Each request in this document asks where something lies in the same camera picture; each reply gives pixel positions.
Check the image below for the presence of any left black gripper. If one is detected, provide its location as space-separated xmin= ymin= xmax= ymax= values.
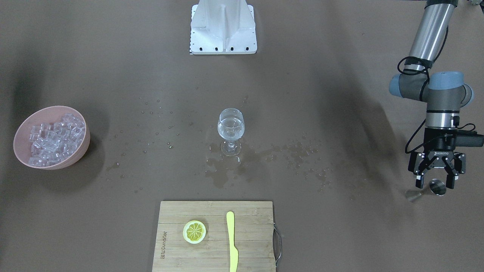
xmin=408 ymin=128 xmax=465 ymax=189

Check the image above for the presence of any steel jigger cup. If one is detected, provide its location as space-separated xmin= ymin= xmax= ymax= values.
xmin=405 ymin=179 xmax=447 ymax=202

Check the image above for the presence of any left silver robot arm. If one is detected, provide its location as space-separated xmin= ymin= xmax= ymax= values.
xmin=389 ymin=0 xmax=483 ymax=189

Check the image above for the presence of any clear wine glass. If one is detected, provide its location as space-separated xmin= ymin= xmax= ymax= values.
xmin=217 ymin=108 xmax=245 ymax=156

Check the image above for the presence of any pink bowl of ice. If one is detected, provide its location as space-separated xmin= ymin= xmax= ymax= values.
xmin=13 ymin=106 xmax=90 ymax=170

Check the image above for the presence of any bamboo cutting board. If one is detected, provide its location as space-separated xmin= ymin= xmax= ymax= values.
xmin=152 ymin=200 xmax=279 ymax=272

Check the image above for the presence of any yellow plastic knife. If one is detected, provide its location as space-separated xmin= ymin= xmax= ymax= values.
xmin=226 ymin=211 xmax=239 ymax=272

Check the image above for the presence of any yellow lemon slice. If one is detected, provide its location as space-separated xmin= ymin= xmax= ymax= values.
xmin=183 ymin=220 xmax=207 ymax=244

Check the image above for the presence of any white camera pillar base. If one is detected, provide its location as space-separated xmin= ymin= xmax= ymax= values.
xmin=189 ymin=0 xmax=258 ymax=55

